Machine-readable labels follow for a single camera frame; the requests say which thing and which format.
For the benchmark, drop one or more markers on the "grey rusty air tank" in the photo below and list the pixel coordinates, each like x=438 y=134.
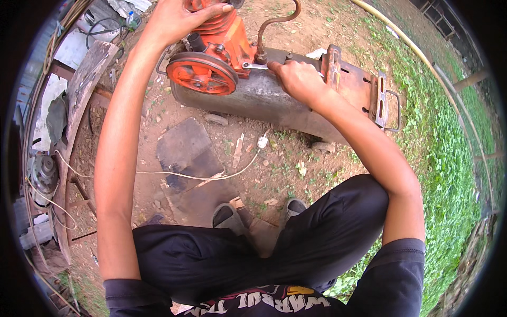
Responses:
x=257 y=99

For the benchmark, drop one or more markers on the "dark wooden frame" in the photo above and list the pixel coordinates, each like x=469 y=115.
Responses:
x=435 y=18

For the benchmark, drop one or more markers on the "curved copper pipe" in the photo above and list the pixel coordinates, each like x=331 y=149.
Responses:
x=277 y=19

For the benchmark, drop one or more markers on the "orange pulley wheel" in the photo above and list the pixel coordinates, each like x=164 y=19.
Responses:
x=186 y=75

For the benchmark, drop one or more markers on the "weathered wooden plank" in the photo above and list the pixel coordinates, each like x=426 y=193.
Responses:
x=85 y=79

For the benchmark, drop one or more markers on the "heap of wood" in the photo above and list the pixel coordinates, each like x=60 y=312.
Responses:
x=471 y=261

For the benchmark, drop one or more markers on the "small wooden stick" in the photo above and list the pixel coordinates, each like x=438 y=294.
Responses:
x=238 y=150

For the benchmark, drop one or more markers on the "clear plastic bottle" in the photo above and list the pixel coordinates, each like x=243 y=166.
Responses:
x=132 y=19

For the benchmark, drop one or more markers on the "rusty motor mount plate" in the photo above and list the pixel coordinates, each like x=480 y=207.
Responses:
x=356 y=85

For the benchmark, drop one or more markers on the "grey cloth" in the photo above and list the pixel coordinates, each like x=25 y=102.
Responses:
x=57 y=119

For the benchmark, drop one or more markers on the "person's body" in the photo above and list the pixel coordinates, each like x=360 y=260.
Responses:
x=388 y=285

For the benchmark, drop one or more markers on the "dark flat board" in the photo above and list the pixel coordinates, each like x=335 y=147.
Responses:
x=186 y=150
x=198 y=202

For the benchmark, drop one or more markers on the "silver wrench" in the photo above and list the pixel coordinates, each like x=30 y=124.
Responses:
x=255 y=66

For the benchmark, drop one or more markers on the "grey electric motor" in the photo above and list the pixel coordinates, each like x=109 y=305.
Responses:
x=44 y=178

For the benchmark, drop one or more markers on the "small tank wheel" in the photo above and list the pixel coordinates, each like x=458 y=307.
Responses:
x=323 y=147
x=216 y=119

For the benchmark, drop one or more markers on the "person's right fingers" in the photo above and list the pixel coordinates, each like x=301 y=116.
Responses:
x=279 y=71

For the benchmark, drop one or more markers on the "orange compressor pump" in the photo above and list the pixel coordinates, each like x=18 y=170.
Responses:
x=233 y=39

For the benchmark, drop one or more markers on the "person's left hand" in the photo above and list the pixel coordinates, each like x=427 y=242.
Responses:
x=170 y=23

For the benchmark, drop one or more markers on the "person's right hand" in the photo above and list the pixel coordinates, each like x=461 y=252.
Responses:
x=301 y=81

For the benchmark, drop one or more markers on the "wooden fence post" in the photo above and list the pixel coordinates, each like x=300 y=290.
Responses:
x=469 y=80

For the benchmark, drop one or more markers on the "person's legs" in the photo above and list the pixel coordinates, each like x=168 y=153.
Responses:
x=336 y=222

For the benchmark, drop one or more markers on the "wooden seat block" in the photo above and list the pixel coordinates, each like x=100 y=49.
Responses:
x=263 y=237

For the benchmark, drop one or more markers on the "white tarp sheet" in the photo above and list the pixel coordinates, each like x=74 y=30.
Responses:
x=73 y=49

